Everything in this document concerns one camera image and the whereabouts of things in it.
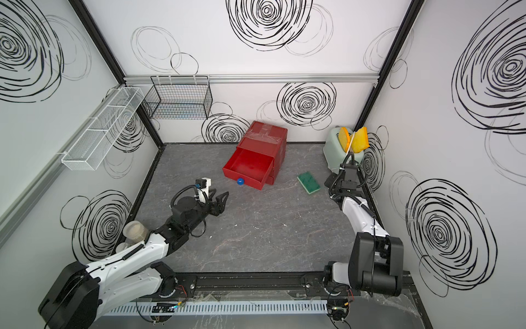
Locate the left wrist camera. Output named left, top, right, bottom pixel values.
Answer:
left=195, top=178, right=211, bottom=203

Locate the orange toast slice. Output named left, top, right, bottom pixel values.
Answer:
left=338, top=127, right=351, bottom=152

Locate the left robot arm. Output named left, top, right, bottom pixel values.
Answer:
left=38, top=186, right=229, bottom=328

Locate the red drawer cabinet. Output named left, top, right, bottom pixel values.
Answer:
left=238, top=121, right=288, bottom=181

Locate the green scouring sponge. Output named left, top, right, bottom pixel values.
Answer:
left=297, top=171, right=321, bottom=195

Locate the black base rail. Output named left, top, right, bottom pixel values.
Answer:
left=138, top=270, right=416, bottom=299

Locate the black wire basket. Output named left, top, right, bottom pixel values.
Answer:
left=143, top=75, right=213, bottom=120

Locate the white wire shelf basket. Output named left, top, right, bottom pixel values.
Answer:
left=61, top=87, right=145, bottom=171

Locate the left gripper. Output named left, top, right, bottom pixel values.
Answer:
left=184, top=187, right=228, bottom=235

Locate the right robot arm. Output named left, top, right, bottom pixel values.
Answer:
left=323, top=164, right=404, bottom=296

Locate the grey slotted cable duct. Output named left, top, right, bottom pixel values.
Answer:
left=106, top=300, right=327, bottom=317

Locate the mint green toaster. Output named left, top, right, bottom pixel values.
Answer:
left=323, top=127, right=365, bottom=174

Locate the yellow toast slice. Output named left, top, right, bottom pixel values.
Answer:
left=351, top=127, right=369, bottom=154

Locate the translucent plastic cup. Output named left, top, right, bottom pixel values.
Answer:
left=123, top=221, right=149, bottom=247

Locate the red drawer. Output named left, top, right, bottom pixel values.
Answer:
left=266, top=174, right=275, bottom=185
left=223, top=148, right=274, bottom=190

